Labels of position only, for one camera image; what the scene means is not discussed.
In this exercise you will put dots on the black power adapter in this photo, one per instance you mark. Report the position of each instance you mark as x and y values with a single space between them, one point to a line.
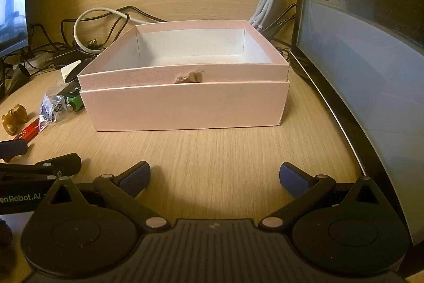
66 56

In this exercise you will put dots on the pink cardboard box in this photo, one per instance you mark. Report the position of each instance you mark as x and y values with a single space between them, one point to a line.
182 107

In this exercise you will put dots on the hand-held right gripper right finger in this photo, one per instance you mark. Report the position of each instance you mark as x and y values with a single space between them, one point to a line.
293 180

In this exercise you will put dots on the black monitor stand leg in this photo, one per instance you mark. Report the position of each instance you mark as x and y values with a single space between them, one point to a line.
20 74

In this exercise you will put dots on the white power strip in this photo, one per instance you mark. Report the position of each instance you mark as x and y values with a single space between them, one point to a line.
39 61

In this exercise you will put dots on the clear plastic bag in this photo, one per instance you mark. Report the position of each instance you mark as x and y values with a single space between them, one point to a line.
51 107

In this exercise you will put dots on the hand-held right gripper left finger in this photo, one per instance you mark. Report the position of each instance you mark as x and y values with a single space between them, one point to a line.
135 179

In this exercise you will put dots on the brown animal figurine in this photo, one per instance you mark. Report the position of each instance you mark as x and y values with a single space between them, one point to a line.
13 120

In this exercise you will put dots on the red packet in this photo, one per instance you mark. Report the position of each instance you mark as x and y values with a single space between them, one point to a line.
28 131

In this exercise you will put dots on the green and purple toy figure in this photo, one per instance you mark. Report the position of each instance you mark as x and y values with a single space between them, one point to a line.
75 100

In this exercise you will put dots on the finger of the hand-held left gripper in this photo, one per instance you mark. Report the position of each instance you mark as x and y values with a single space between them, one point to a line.
63 163
13 149

